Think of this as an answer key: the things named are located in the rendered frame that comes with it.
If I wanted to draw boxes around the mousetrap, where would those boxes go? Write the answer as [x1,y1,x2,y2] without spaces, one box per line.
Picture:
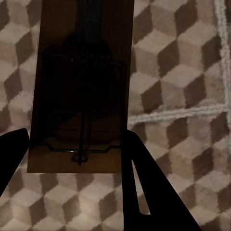
[27,0,134,174]

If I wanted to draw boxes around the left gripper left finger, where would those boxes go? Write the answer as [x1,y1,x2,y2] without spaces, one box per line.
[0,128,30,197]

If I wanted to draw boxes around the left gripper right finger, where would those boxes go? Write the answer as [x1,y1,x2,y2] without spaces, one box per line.
[120,128,202,231]

